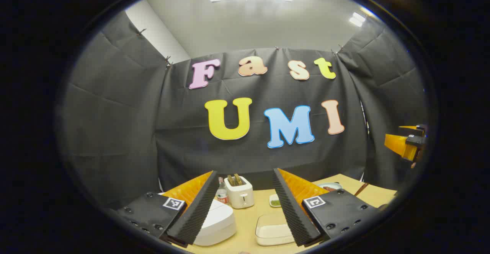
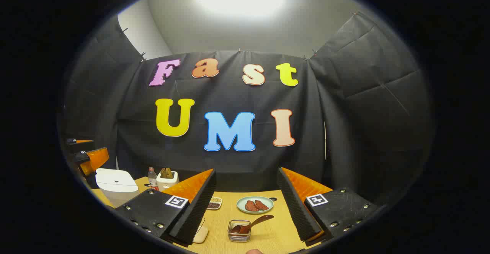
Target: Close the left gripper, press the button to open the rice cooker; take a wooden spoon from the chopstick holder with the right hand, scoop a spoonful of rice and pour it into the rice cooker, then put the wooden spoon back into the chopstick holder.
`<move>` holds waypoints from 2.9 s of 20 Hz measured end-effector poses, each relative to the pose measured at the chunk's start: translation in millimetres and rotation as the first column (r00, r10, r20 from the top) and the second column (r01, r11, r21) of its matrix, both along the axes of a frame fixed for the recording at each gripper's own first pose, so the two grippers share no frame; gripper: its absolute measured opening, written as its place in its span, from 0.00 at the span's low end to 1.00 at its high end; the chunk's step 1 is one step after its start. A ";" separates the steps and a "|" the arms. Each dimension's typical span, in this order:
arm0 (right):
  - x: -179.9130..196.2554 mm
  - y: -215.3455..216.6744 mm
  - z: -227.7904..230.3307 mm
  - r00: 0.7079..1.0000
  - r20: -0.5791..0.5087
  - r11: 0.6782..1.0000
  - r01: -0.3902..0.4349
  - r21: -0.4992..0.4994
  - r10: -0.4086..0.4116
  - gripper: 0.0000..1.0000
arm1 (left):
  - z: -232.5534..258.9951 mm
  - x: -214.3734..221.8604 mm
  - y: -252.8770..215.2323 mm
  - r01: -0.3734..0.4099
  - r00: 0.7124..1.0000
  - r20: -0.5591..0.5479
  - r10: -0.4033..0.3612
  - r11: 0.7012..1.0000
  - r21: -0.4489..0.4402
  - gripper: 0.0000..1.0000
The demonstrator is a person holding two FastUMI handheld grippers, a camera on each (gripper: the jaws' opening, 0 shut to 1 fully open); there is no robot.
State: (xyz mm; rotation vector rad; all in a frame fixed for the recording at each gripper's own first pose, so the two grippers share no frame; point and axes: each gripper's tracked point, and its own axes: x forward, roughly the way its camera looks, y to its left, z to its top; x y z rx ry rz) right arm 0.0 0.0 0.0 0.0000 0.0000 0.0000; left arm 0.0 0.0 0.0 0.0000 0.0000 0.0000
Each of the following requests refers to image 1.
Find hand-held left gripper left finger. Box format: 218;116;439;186
117;171;219;247

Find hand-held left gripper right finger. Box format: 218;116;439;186
273;168;379;247

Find white rice cooker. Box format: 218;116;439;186
193;199;237;246

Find clear plastic water bottle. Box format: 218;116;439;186
216;177;229;205

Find pale green plate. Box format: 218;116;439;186
317;182;342;192

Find white toaster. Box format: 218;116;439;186
224;176;255;209

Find black backdrop cloth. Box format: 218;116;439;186
61;11;428;208

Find small ceiling light panel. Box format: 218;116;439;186
349;12;366;27

